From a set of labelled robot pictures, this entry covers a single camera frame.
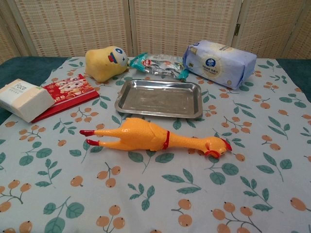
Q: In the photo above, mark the yellow rubber chicken toy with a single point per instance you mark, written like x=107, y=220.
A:
x=136, y=136

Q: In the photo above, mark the stainless steel rectangular tray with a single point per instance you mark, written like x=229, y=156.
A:
x=158, y=97

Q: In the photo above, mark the yellow plush toy with face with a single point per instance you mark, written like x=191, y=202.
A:
x=102, y=63

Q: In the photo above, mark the silver and teal snack bag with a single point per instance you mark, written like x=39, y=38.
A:
x=158, y=66

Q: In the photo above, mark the leaf and fruit print tablecloth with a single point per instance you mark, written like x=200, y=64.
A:
x=155, y=194

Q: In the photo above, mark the blue wrapped tissue pack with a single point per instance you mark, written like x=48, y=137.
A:
x=218, y=63

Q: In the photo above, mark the red cartoon printed envelope pack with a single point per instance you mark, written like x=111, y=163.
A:
x=73, y=89

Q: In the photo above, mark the brass screen hinge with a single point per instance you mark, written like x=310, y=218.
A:
x=237, y=29

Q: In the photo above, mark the woven folding screen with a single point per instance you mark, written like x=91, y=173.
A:
x=73, y=24

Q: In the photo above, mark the white Face tissue pack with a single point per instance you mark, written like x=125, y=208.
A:
x=24, y=99

